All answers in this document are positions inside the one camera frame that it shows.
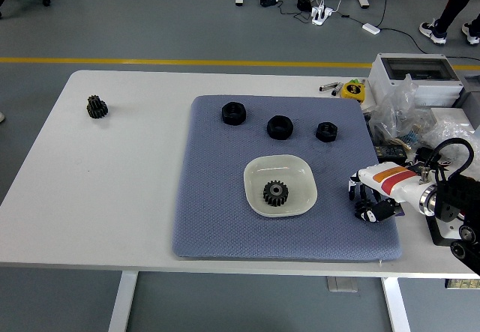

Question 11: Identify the large black hex nut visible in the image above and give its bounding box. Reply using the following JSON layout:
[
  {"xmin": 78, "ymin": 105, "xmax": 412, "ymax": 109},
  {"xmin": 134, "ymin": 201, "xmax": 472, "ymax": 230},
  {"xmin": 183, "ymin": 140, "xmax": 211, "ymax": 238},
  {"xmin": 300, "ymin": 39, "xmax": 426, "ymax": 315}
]
[{"xmin": 220, "ymin": 101, "xmax": 248, "ymax": 126}]

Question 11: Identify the white table leg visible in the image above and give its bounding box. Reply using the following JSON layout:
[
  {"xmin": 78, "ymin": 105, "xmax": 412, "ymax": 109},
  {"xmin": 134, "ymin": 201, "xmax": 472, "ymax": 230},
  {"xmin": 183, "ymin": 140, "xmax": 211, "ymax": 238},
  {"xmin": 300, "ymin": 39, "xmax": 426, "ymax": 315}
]
[
  {"xmin": 107, "ymin": 271, "xmax": 138, "ymax": 332},
  {"xmin": 381, "ymin": 277, "xmax": 412, "ymax": 332}
]

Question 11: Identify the yellow black tape measure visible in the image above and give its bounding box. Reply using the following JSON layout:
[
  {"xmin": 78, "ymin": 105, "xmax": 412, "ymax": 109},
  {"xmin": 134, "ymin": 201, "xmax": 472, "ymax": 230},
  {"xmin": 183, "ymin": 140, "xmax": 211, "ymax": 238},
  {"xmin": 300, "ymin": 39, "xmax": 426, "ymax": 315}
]
[{"xmin": 340, "ymin": 79, "xmax": 366, "ymax": 103}]

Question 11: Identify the white square dish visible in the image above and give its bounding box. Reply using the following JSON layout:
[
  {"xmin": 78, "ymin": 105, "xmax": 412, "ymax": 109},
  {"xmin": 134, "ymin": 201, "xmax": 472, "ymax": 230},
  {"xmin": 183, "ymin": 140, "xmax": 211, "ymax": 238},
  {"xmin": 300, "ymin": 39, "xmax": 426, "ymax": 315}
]
[{"xmin": 243, "ymin": 154, "xmax": 319, "ymax": 218}]

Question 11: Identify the black stepped double gear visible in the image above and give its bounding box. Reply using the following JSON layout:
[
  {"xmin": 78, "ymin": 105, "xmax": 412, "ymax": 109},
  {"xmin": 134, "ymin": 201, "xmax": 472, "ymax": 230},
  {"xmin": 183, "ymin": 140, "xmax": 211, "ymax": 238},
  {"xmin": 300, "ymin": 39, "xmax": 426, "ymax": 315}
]
[{"xmin": 86, "ymin": 94, "xmax": 110, "ymax": 120}]

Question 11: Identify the black digital meter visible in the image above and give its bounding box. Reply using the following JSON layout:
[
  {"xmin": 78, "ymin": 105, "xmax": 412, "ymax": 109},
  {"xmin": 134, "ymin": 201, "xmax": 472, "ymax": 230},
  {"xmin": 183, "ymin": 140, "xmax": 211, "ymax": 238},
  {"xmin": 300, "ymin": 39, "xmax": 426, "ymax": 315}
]
[{"xmin": 374, "ymin": 144, "xmax": 409, "ymax": 163}]

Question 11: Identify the medium black hex nut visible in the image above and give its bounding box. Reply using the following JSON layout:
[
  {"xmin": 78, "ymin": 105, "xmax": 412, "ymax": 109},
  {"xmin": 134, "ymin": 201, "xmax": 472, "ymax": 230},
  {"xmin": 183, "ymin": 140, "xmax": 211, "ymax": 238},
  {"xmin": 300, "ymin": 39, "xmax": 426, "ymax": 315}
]
[{"xmin": 266, "ymin": 115, "xmax": 293, "ymax": 140}]

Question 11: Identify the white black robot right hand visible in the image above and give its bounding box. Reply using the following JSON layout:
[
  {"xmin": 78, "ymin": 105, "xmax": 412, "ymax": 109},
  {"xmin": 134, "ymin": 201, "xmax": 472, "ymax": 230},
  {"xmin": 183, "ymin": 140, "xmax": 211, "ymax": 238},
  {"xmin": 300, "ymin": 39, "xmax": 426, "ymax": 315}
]
[{"xmin": 347, "ymin": 163, "xmax": 433, "ymax": 223}]

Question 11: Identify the large black gear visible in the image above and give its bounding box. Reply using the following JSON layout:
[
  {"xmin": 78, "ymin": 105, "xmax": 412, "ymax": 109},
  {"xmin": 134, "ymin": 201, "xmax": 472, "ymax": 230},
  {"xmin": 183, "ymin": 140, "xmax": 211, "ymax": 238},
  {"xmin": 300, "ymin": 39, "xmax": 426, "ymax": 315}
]
[{"xmin": 262, "ymin": 180, "xmax": 290, "ymax": 208}]

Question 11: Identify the grey under-table control box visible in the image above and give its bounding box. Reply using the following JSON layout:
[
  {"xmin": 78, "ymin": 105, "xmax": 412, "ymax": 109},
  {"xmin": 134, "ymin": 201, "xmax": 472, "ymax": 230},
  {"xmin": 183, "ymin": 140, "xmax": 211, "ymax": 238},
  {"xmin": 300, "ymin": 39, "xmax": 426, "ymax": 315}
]
[{"xmin": 325, "ymin": 276, "xmax": 359, "ymax": 292}]

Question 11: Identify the clear plastic bag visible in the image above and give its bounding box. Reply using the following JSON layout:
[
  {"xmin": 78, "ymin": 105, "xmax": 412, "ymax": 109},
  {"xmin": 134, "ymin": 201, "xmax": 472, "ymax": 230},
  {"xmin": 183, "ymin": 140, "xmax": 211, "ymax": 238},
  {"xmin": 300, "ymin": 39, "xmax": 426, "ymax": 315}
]
[{"xmin": 369, "ymin": 73, "xmax": 419, "ymax": 139}]

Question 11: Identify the blue-grey textured mat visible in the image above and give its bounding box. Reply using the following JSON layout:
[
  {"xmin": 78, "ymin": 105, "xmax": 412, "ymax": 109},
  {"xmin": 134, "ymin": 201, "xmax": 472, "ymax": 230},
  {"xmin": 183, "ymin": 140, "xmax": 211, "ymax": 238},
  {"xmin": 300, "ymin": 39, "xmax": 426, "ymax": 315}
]
[{"xmin": 171, "ymin": 94, "xmax": 404, "ymax": 262}]

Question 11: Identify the bubble wrap bundle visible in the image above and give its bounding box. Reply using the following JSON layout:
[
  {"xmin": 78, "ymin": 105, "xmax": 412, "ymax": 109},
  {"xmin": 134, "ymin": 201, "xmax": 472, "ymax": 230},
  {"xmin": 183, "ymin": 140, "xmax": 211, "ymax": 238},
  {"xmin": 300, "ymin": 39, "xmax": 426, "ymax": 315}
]
[{"xmin": 427, "ymin": 120, "xmax": 480, "ymax": 160}]

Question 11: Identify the small black hex nut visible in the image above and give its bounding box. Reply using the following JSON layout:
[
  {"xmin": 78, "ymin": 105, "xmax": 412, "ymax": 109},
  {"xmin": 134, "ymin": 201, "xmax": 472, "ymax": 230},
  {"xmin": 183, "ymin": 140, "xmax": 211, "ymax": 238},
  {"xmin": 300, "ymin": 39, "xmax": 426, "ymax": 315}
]
[{"xmin": 315, "ymin": 121, "xmax": 339, "ymax": 143}]

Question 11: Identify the white power strip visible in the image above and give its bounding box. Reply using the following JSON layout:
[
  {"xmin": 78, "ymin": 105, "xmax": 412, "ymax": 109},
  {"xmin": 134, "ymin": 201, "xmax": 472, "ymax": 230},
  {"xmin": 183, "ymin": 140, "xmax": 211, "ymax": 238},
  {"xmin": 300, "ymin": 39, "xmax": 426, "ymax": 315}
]
[{"xmin": 310, "ymin": 5, "xmax": 334, "ymax": 25}]

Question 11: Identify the black white button box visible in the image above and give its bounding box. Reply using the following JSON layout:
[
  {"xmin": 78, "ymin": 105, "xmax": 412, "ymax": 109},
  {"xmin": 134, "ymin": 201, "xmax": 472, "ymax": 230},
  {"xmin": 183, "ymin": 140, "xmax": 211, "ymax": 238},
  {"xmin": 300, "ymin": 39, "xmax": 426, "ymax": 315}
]
[{"xmin": 425, "ymin": 214, "xmax": 464, "ymax": 247}]

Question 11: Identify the person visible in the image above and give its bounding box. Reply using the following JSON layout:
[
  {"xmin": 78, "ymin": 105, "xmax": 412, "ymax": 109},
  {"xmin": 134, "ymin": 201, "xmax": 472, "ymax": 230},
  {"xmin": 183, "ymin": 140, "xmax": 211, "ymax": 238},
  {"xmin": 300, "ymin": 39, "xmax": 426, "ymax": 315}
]
[{"xmin": 418, "ymin": 0, "xmax": 480, "ymax": 46}]

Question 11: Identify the flat white box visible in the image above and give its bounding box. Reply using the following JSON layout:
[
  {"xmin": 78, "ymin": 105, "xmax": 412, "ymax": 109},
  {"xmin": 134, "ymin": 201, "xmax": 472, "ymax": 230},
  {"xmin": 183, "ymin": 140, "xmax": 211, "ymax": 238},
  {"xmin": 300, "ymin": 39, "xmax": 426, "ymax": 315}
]
[{"xmin": 429, "ymin": 106, "xmax": 480, "ymax": 129}]

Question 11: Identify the white electrical enclosure box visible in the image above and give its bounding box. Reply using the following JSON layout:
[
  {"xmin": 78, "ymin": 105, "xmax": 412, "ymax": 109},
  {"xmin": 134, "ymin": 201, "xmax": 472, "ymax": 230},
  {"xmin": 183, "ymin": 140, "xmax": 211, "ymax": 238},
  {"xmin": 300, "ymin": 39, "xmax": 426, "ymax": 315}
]
[{"xmin": 367, "ymin": 52, "xmax": 467, "ymax": 109}]

